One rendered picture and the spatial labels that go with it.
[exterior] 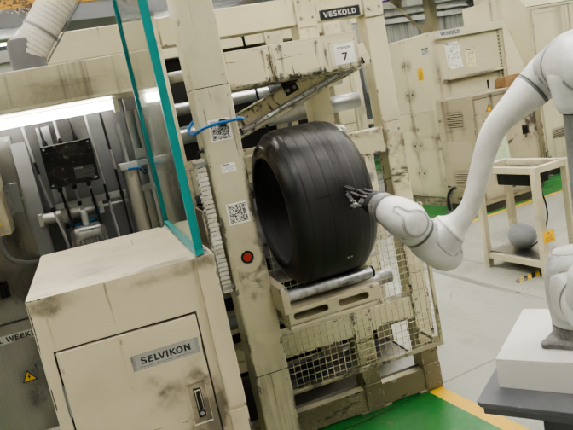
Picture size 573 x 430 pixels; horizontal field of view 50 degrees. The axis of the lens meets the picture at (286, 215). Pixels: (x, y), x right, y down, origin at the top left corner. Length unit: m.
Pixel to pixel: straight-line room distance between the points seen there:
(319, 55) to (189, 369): 1.48
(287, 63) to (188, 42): 0.50
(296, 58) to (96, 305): 1.43
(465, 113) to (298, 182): 4.91
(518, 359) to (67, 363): 1.19
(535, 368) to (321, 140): 0.97
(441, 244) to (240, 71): 1.08
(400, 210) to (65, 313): 0.87
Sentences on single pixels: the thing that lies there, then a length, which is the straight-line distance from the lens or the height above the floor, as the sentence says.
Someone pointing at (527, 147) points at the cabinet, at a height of 0.57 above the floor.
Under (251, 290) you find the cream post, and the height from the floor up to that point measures 0.94.
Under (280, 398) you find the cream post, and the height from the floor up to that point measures 0.52.
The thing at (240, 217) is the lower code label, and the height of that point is 1.20.
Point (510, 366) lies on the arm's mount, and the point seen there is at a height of 0.72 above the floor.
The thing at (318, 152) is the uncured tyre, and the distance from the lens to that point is 2.08.
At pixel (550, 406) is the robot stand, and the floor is 0.65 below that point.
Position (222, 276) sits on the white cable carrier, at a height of 1.01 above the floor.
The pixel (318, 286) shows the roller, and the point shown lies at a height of 0.91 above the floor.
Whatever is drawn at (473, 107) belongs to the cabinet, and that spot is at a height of 1.12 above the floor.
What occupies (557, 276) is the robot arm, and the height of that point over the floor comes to 0.96.
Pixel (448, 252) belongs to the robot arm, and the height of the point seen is 1.07.
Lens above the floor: 1.56
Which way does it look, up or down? 10 degrees down
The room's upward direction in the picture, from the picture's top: 11 degrees counter-clockwise
